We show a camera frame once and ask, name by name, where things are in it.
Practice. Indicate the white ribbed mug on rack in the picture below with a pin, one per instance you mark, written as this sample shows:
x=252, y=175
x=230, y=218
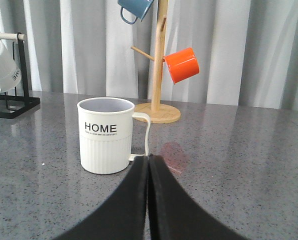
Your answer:
x=10, y=73

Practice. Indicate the wooden mug tree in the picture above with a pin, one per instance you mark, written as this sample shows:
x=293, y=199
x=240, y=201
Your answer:
x=159, y=113

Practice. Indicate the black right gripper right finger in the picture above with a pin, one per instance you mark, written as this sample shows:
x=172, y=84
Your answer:
x=174, y=215

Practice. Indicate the black wire mug rack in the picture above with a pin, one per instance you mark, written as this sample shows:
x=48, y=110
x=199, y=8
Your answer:
x=17, y=100

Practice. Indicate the orange enamel mug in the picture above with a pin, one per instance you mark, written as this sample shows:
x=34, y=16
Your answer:
x=182, y=65

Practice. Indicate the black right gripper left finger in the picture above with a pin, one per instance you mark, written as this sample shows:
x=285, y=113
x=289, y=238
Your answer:
x=122, y=215

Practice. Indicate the blue enamel mug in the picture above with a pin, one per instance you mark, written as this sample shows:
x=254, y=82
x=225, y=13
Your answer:
x=138, y=8

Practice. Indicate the grey pleated curtain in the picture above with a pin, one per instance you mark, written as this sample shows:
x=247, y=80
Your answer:
x=247, y=50

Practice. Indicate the white HOME mug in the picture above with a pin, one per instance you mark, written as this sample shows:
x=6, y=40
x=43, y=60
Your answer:
x=105, y=127

